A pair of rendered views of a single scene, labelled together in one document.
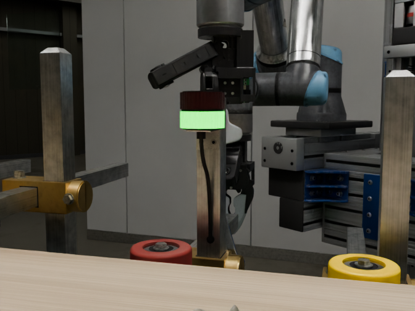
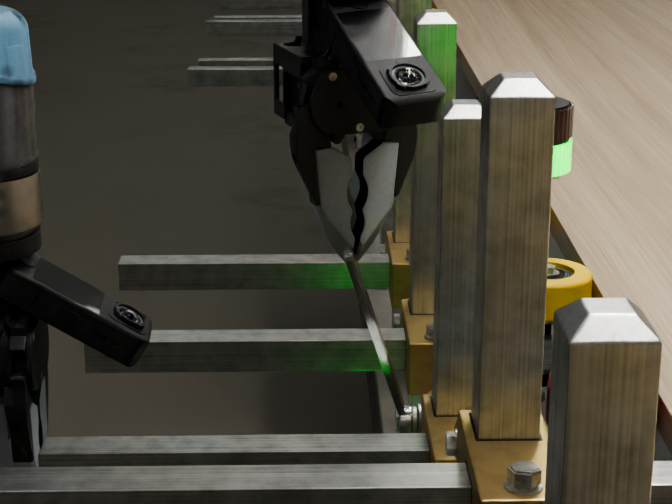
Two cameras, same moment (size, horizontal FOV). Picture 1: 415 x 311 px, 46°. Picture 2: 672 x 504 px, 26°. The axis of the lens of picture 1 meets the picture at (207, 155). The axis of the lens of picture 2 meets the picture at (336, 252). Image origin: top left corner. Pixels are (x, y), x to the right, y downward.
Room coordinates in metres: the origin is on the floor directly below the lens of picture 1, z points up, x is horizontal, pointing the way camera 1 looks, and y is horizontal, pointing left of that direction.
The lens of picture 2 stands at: (1.09, 0.94, 1.33)
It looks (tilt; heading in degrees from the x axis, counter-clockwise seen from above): 18 degrees down; 253
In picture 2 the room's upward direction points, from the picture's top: straight up
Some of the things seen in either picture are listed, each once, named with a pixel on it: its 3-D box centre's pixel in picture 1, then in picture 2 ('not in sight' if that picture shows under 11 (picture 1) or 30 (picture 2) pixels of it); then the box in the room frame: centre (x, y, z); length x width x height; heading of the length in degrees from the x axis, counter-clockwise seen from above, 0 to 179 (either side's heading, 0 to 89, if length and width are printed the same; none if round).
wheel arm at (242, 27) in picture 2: not in sight; (312, 28); (0.27, -1.92, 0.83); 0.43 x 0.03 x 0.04; 164
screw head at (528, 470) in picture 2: (19, 174); (524, 476); (0.79, 0.31, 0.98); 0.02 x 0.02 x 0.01
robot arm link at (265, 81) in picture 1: (253, 89); not in sight; (1.13, -0.10, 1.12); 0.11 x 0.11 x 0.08; 72
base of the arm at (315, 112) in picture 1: (321, 104); not in sight; (1.53, -0.35, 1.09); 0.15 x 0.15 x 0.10
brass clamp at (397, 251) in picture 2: not in sight; (411, 265); (0.58, -0.47, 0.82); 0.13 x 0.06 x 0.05; 74
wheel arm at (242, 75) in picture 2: not in sight; (314, 77); (0.41, -1.44, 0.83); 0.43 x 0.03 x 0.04; 164
